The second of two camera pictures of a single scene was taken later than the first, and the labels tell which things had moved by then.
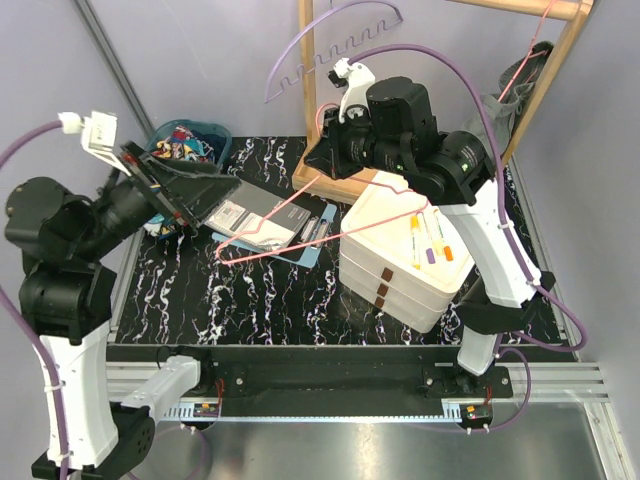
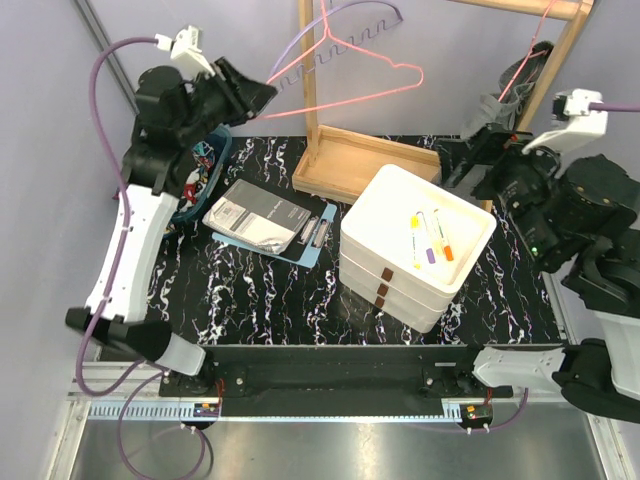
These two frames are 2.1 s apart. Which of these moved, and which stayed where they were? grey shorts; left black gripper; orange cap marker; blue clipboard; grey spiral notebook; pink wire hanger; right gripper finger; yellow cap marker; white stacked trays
Moved: left black gripper; right gripper finger; pink wire hanger
Stayed: grey spiral notebook; blue clipboard; yellow cap marker; white stacked trays; grey shorts; orange cap marker
